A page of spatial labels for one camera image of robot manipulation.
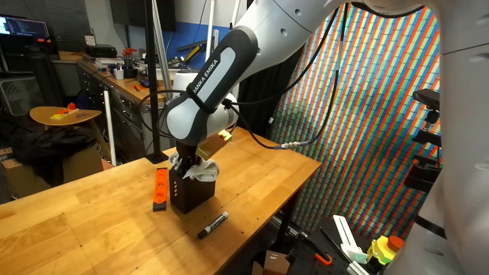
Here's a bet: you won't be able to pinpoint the small cardboard box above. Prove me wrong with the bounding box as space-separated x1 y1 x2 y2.
251 250 293 275

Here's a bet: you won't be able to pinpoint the white plastic bracket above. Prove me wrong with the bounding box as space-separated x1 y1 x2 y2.
332 215 371 265

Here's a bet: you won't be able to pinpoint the black perforated box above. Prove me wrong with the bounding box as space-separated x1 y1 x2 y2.
169 166 218 216

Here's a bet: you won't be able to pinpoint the black bag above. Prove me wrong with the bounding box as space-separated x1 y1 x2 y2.
11 126 105 187

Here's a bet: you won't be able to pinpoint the white upright frame pole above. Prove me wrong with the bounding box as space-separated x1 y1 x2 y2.
103 91 118 167

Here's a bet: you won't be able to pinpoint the white terry towel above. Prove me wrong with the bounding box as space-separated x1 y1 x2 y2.
169 152 222 184

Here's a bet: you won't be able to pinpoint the black marker with white label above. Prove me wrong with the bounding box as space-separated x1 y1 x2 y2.
196 212 230 241

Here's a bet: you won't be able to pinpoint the orange and yellow toy pieces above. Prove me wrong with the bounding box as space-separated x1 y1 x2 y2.
50 103 82 123

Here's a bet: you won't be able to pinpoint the lit computer monitor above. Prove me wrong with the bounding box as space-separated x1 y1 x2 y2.
0 15 51 40

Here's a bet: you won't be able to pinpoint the wooden top workbench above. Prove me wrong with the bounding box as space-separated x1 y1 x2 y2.
53 51 176 166

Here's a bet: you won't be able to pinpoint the orange and black tool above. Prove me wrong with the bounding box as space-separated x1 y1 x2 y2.
152 167 170 213

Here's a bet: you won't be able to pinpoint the yellow red emergency stop button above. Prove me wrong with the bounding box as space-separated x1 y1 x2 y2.
367 235 407 267

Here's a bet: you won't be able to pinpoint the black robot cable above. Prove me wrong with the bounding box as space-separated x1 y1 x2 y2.
221 4 355 152

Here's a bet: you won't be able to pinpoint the black camera on stand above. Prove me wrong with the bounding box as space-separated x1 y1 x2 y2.
404 89 444 193

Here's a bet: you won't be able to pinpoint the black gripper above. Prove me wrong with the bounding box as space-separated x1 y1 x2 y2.
175 141 205 173

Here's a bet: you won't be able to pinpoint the black vertical stand pole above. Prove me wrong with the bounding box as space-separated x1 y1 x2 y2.
144 0 170 166

